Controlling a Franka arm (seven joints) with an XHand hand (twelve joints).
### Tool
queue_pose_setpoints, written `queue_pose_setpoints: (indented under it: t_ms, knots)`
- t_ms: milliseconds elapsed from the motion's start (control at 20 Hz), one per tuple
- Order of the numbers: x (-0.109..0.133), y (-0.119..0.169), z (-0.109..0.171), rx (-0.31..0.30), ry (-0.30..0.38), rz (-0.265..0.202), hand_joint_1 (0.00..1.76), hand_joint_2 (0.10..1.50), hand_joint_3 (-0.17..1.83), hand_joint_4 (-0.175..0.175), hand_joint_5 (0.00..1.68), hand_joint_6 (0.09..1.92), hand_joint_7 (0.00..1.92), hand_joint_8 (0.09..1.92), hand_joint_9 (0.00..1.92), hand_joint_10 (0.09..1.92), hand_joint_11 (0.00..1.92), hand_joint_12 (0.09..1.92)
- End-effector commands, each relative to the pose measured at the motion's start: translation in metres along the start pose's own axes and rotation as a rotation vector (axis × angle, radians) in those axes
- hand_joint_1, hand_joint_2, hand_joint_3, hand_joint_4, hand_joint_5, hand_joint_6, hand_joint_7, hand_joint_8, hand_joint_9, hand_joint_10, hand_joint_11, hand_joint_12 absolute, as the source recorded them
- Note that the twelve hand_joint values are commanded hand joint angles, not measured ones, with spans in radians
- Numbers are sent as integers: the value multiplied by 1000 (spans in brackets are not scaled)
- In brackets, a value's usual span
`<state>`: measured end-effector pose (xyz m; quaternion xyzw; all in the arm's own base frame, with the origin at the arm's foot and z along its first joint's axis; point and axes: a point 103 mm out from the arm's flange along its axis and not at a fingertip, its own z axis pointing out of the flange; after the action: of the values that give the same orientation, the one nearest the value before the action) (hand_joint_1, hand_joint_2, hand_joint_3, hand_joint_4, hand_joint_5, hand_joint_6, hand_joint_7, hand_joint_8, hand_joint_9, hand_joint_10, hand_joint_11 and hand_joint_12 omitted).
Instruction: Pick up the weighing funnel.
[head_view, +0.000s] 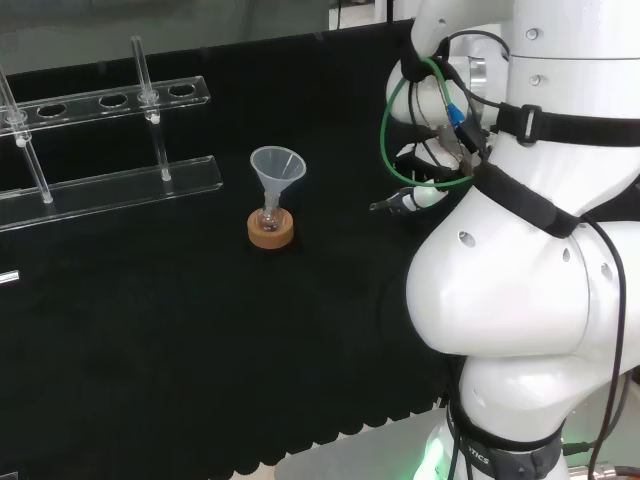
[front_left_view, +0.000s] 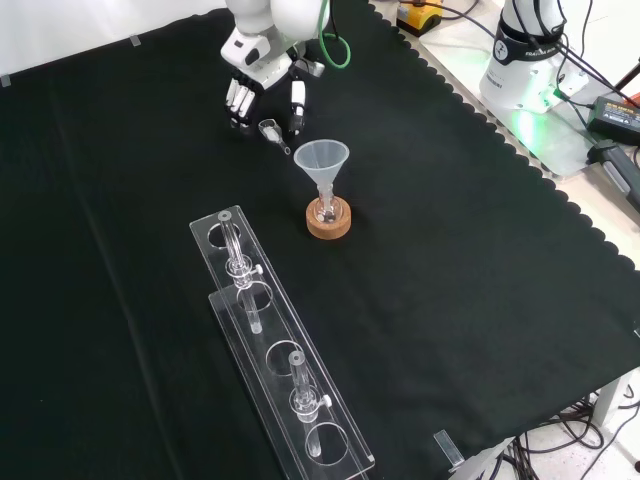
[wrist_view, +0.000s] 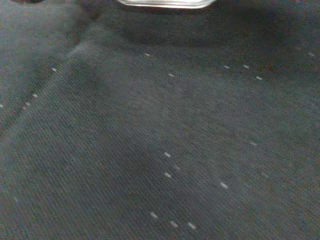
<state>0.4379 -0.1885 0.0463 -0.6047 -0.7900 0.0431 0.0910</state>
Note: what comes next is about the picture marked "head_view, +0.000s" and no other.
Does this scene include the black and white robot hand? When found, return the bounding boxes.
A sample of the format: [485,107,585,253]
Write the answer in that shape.
[368,139,476,217]

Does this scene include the translucent plastic funnel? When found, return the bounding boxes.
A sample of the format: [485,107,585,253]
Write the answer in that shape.
[249,145,307,211]

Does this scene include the clear acrylic funnel stand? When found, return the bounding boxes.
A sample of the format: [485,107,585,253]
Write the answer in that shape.
[0,34,224,232]

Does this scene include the small round-bottom glass flask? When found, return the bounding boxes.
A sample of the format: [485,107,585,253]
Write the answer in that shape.
[256,192,287,233]

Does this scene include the black bench cloth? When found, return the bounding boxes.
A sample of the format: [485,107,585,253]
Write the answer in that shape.
[0,18,481,476]

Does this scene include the green cable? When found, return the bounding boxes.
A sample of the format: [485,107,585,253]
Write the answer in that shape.
[379,55,476,189]

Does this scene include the cork ring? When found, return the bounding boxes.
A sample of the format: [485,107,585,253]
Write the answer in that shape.
[246,208,295,250]

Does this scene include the black cable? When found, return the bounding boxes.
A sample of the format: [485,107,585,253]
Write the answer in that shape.
[564,214,629,480]

